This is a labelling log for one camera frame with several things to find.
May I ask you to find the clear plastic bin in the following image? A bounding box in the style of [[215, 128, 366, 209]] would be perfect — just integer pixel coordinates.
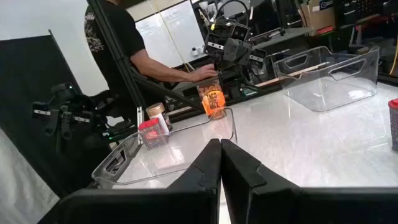
[[91, 106, 239, 190], [272, 45, 381, 113]]

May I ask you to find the whiteboard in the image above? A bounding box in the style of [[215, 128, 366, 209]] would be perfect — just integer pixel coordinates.
[[135, 0, 208, 68]]

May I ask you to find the grey workbench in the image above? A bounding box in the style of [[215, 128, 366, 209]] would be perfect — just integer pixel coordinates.
[[248, 26, 317, 52]]

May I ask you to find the cardboard box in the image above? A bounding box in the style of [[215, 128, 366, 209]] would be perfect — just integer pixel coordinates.
[[298, 0, 337, 35]]

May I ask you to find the red-lid patterned spice tin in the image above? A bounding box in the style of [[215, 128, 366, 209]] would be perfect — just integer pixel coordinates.
[[387, 98, 398, 153], [137, 118, 170, 151]]

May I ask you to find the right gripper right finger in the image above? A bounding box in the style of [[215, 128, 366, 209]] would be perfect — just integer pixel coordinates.
[[220, 138, 398, 224]]

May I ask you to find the person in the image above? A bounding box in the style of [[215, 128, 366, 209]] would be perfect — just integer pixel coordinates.
[[83, 0, 218, 94]]

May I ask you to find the black backdrop panel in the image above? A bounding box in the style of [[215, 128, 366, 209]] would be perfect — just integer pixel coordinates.
[[0, 33, 113, 198]]

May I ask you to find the orange taco seasoning packet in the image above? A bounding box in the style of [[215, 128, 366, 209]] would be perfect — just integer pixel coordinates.
[[198, 80, 227, 121]]

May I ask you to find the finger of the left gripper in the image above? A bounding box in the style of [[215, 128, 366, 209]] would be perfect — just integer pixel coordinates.
[[238, 39, 253, 63], [223, 37, 239, 62]]

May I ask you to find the gold-lid spice jar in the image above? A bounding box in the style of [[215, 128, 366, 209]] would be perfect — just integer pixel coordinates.
[[145, 101, 174, 135]]

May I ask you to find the thin yellow cord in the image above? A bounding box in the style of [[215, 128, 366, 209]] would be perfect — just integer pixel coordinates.
[[148, 0, 196, 73]]

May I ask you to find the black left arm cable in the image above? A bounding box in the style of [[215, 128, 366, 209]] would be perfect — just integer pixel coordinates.
[[214, 0, 250, 26]]

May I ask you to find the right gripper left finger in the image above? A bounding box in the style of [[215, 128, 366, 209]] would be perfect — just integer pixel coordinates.
[[37, 138, 222, 224]]

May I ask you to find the person's hand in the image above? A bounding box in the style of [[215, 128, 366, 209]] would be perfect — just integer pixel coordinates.
[[188, 63, 218, 83]]

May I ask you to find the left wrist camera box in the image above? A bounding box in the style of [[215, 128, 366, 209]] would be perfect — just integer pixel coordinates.
[[228, 22, 251, 42]]

